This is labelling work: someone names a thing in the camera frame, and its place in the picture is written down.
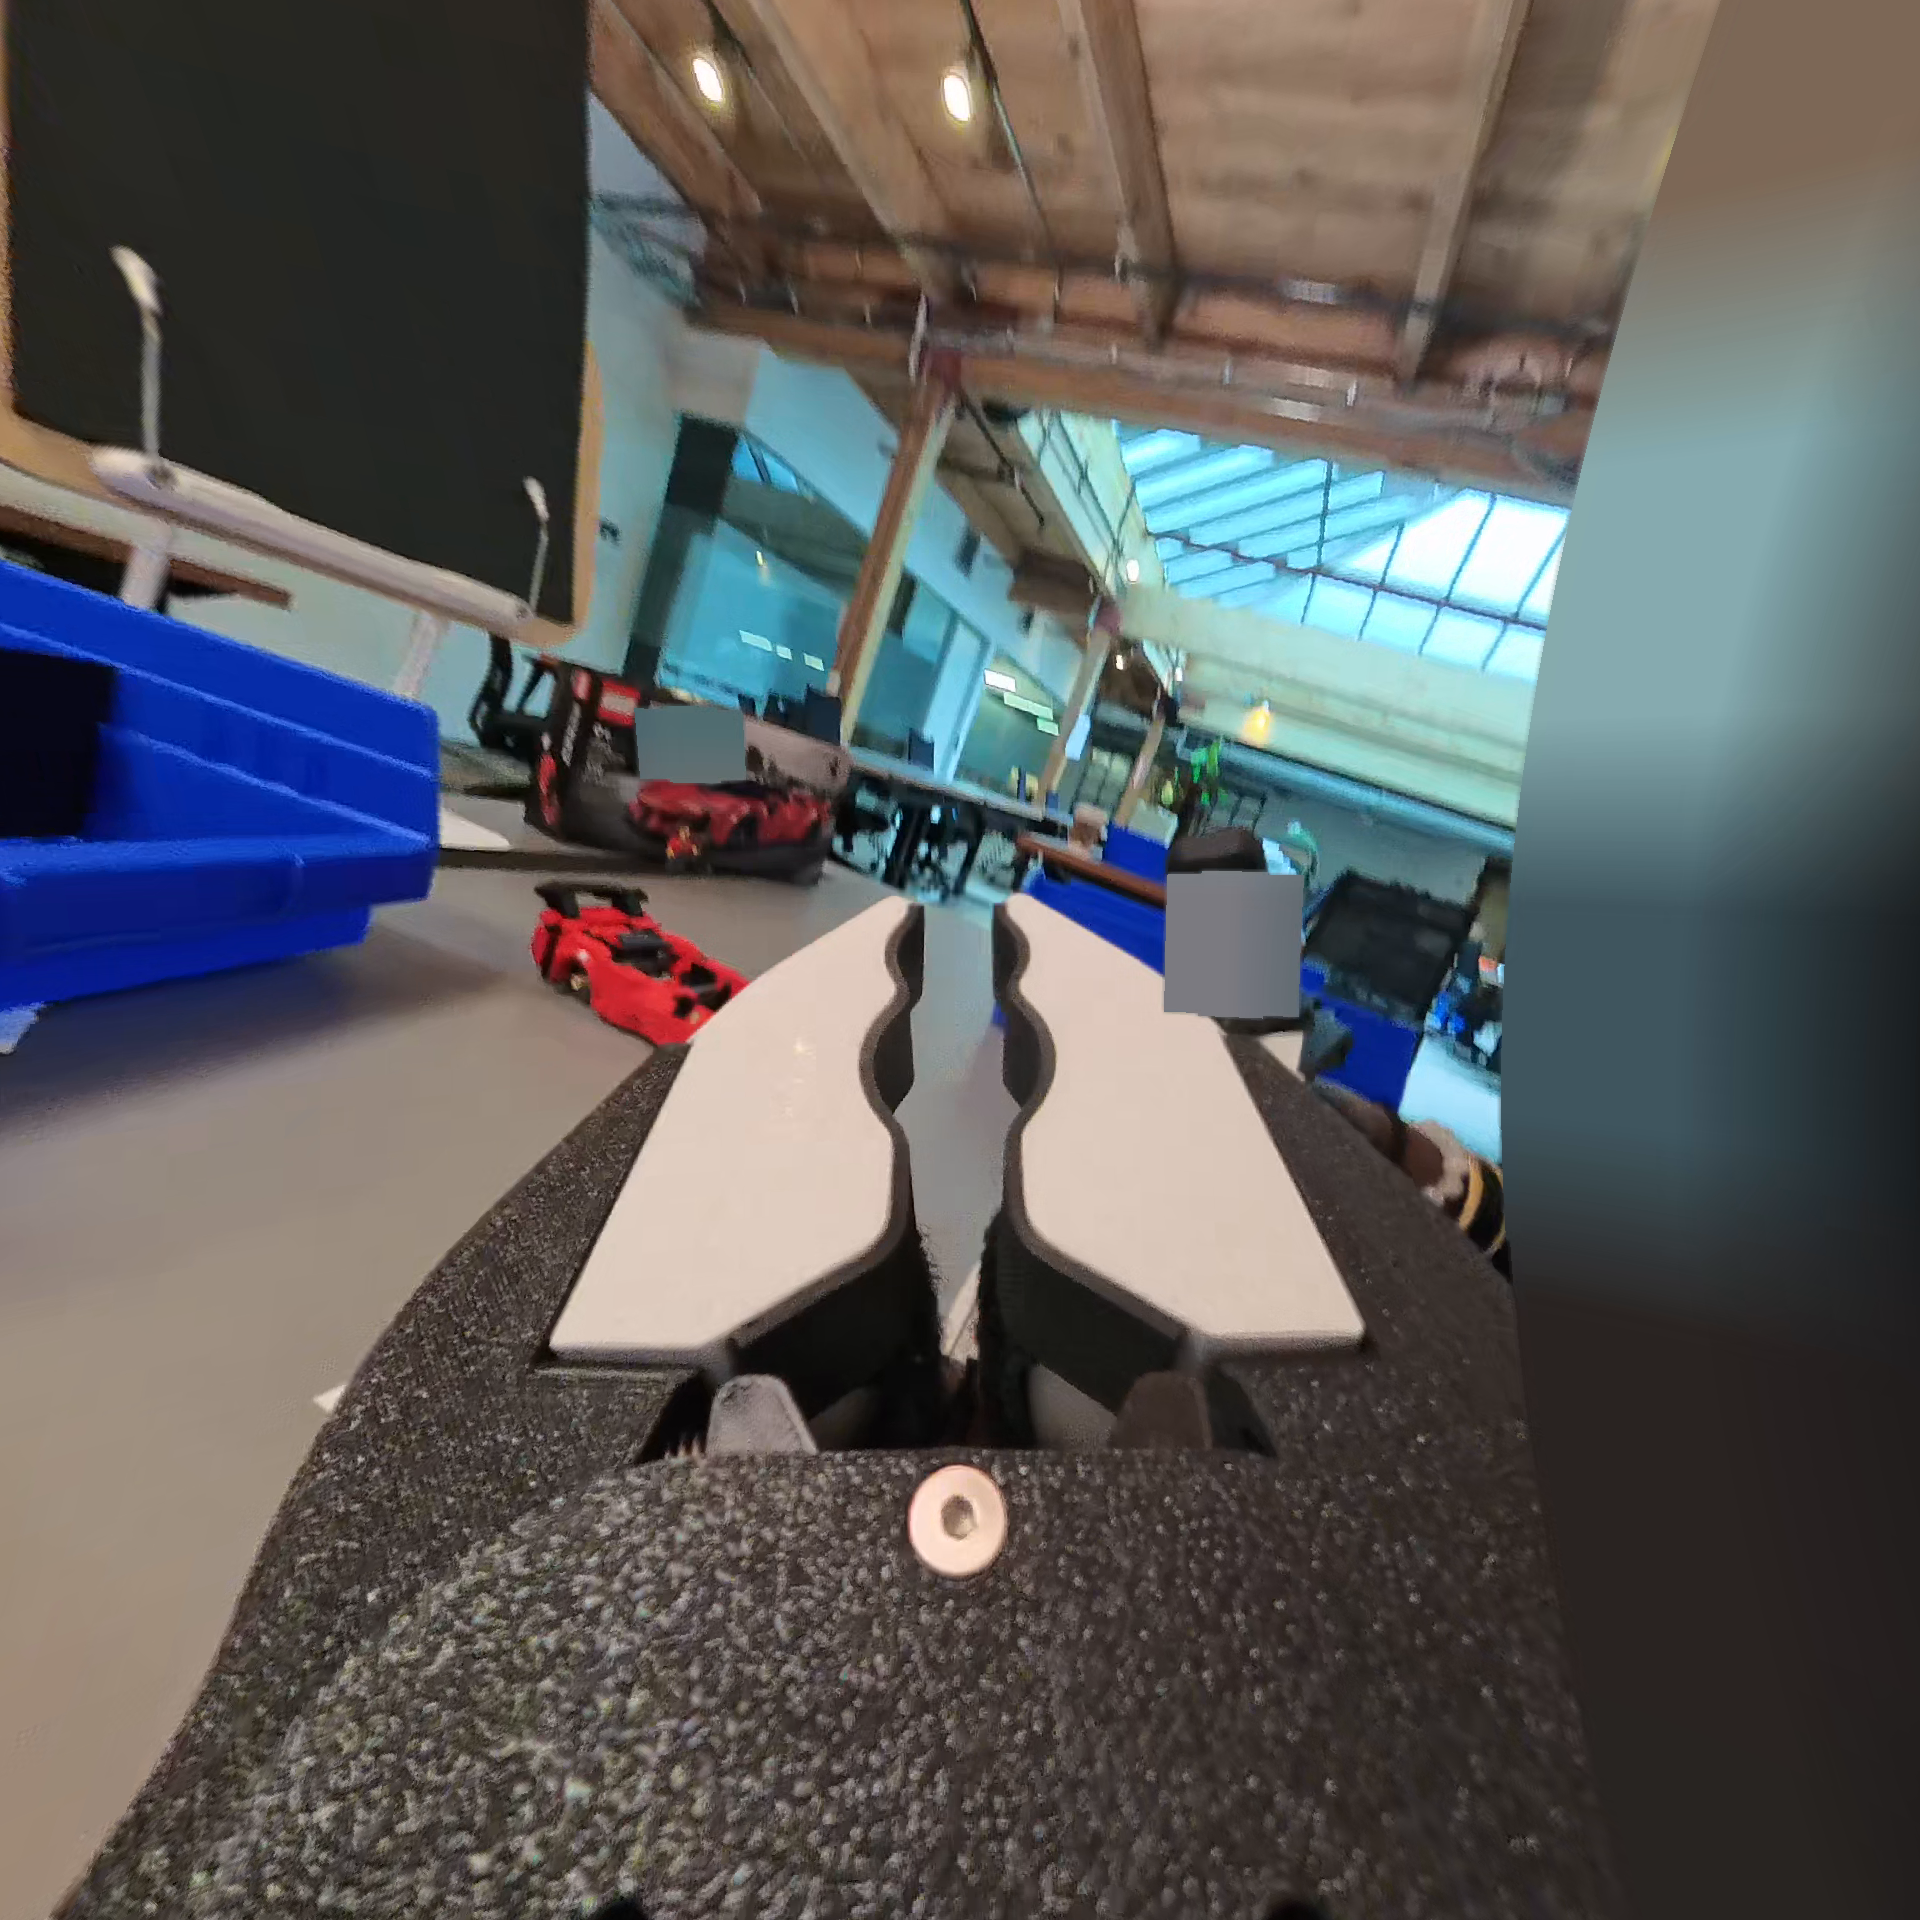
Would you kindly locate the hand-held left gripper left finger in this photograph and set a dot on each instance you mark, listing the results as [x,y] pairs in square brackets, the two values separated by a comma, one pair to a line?
[750,1185]

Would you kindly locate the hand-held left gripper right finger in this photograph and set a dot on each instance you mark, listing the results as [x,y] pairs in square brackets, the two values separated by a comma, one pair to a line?
[1155,1185]

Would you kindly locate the red lego car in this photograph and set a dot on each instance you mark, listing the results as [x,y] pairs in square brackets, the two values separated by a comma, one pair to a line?
[629,961]

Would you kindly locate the lego set box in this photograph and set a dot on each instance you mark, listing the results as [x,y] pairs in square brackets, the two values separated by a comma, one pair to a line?
[585,749]

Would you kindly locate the blue plastic storage bin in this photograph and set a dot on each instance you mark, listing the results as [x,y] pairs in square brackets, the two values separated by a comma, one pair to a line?
[226,883]
[1368,1052]

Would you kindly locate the gold bangles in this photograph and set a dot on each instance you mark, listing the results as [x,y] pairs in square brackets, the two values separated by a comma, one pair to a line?
[1484,1215]

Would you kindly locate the black mesh office chair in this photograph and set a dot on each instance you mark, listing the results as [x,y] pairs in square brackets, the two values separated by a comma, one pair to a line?
[1389,938]

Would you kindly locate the green potted plant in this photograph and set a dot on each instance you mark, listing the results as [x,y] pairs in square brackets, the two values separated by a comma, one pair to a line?
[1205,780]

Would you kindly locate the white stand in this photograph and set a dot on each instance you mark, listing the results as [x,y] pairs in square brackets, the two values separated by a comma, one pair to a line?
[299,532]

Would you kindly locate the black board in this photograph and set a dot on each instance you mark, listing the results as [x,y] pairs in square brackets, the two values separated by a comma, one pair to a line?
[299,299]

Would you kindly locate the round ceiling light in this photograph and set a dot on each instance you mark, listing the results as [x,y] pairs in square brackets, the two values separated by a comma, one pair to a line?
[958,94]
[707,75]

